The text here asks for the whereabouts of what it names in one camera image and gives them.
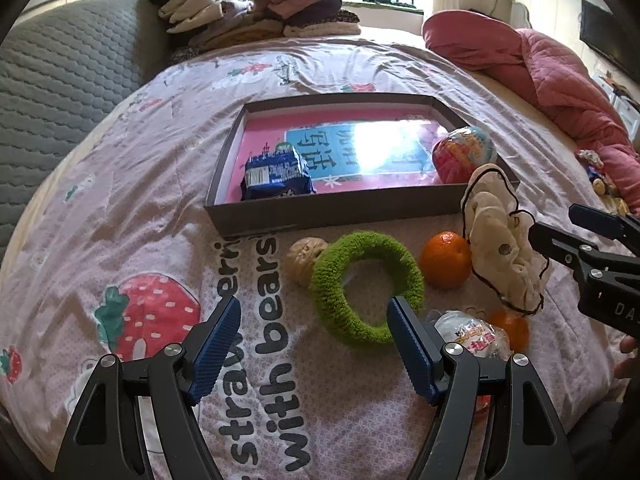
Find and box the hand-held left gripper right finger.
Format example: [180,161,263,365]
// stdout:
[386,296,588,480]

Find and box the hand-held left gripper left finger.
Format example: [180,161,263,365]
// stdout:
[52,295,243,480]

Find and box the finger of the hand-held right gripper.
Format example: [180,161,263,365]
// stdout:
[569,203,640,242]
[528,220,602,274]

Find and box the cream lace scrunchie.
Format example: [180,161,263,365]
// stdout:
[460,165,551,317]

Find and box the orange mandarin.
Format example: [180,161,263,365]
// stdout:
[420,231,472,289]
[487,310,530,353]

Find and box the green fuzzy scrunchie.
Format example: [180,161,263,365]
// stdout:
[310,231,426,347]

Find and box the brown walnut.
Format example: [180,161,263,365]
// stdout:
[286,238,330,286]

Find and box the shallow grey cardboard box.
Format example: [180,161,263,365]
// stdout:
[204,92,521,238]

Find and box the blue snack packet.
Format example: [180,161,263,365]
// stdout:
[240,142,317,201]

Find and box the person's right hand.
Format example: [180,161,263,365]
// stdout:
[614,335,640,382]

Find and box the small stuffed toy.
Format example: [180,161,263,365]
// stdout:
[575,149,628,211]

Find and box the clear plastic snack packet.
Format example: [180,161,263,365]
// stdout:
[432,310,511,411]

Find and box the colourful wrapped toy ball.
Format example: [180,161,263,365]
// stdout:
[432,126,498,184]

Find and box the strawberry printed bedsheet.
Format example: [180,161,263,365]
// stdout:
[0,25,640,480]

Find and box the pink quilt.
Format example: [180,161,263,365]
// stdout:
[422,10,640,213]

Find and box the white curved chair back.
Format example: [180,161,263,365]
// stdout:
[492,0,533,28]

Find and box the grey quilted headboard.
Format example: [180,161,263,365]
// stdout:
[0,0,171,261]

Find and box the pile of folded clothes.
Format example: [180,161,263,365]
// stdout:
[147,0,362,63]

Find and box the black wall television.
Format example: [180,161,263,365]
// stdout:
[580,0,640,86]

